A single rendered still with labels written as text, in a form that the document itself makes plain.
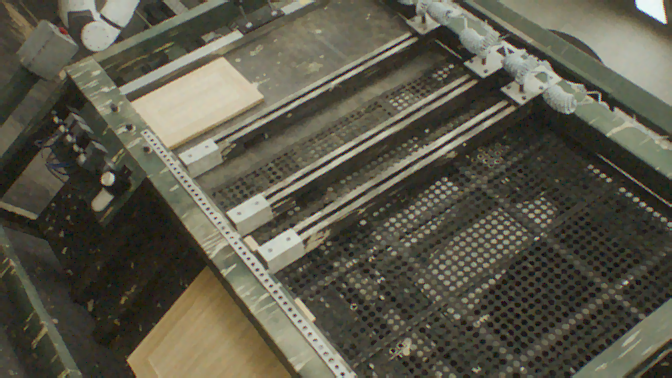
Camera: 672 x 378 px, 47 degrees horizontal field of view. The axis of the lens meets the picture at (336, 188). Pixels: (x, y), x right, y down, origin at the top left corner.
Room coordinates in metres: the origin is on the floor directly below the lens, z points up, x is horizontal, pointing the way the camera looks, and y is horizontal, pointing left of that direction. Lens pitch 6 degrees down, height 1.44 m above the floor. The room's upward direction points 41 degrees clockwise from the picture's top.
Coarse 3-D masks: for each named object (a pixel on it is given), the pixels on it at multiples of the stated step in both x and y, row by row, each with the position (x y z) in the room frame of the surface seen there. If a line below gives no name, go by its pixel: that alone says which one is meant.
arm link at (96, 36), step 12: (60, 0) 1.93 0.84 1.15; (72, 0) 1.93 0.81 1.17; (84, 0) 1.94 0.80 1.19; (60, 12) 1.95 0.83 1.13; (72, 12) 1.94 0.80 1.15; (84, 12) 1.95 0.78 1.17; (72, 24) 1.94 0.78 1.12; (84, 24) 1.95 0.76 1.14; (96, 24) 1.96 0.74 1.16; (84, 36) 1.95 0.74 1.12; (96, 36) 1.97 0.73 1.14; (108, 36) 1.98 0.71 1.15; (96, 48) 1.98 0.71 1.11
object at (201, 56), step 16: (320, 0) 3.23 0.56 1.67; (288, 16) 3.16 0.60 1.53; (256, 32) 3.10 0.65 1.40; (208, 48) 3.02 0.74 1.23; (224, 48) 3.04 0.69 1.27; (176, 64) 2.96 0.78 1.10; (192, 64) 2.98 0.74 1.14; (144, 80) 2.90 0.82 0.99; (160, 80) 2.92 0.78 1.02; (128, 96) 2.87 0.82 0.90
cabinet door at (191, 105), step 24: (192, 72) 2.95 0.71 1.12; (216, 72) 2.95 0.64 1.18; (144, 96) 2.87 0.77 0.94; (168, 96) 2.86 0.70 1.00; (192, 96) 2.86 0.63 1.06; (216, 96) 2.85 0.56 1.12; (240, 96) 2.84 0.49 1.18; (168, 120) 2.77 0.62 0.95; (192, 120) 2.76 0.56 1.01; (216, 120) 2.75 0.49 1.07; (168, 144) 2.67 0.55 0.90
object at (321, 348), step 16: (176, 176) 2.51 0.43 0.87; (192, 192) 2.46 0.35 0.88; (208, 208) 2.41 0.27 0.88; (224, 224) 2.35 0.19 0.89; (240, 256) 2.26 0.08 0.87; (256, 272) 2.22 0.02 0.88; (272, 288) 2.17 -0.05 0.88; (288, 304) 2.13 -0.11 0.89; (304, 320) 2.09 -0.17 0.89; (304, 336) 2.06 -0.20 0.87; (320, 352) 2.02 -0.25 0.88
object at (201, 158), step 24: (432, 0) 2.86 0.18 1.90; (408, 24) 2.94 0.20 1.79; (432, 24) 2.93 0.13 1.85; (384, 48) 2.91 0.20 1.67; (408, 48) 2.93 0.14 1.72; (336, 72) 2.82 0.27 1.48; (360, 72) 2.83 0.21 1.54; (384, 72) 2.91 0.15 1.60; (312, 96) 2.74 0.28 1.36; (336, 96) 2.81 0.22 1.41; (264, 120) 2.66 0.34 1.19; (288, 120) 2.72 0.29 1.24; (216, 144) 2.60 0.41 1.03; (240, 144) 2.63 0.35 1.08; (192, 168) 2.55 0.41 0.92
